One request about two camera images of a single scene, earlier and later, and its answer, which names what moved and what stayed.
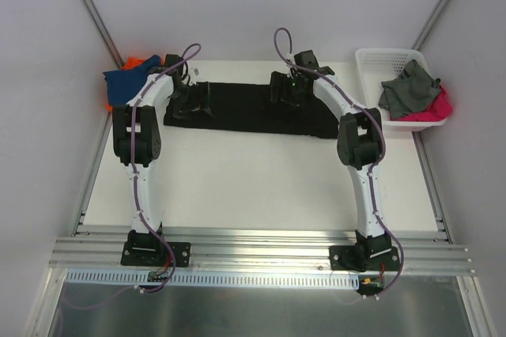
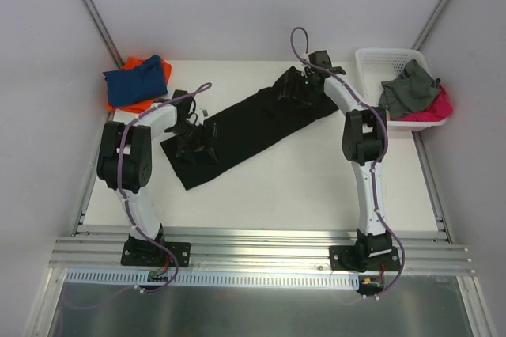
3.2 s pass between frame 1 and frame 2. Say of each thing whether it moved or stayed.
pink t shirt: stayed
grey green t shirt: stayed
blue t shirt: stayed
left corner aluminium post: stayed
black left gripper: moved
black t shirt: moved
